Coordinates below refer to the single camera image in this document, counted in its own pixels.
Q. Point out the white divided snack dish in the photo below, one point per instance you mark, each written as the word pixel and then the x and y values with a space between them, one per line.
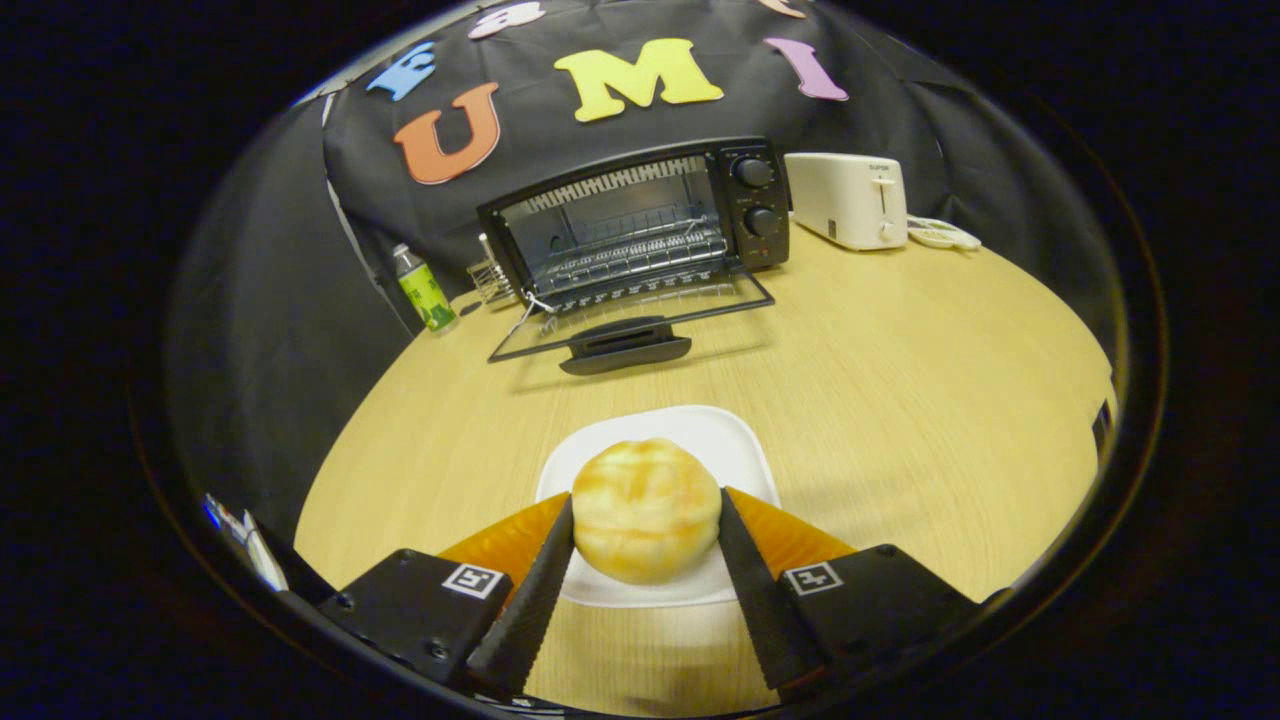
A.
pixel 940 237

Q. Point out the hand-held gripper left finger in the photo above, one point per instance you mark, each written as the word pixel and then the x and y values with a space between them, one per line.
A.
pixel 530 620

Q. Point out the round golden bread bun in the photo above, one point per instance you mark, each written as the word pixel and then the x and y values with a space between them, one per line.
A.
pixel 645 510

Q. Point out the black backdrop cloth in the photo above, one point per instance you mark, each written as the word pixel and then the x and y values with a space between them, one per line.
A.
pixel 900 100

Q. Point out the black toaster oven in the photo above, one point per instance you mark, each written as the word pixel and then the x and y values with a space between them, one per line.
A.
pixel 625 345

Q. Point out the green label drink bottle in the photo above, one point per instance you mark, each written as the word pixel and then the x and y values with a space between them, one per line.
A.
pixel 425 295

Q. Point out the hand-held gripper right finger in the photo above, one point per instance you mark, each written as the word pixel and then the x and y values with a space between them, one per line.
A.
pixel 760 610

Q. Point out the white pop-up toaster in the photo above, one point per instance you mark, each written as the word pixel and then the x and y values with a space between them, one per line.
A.
pixel 840 200

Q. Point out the white square plate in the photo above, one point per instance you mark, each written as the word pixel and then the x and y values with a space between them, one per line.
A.
pixel 730 440

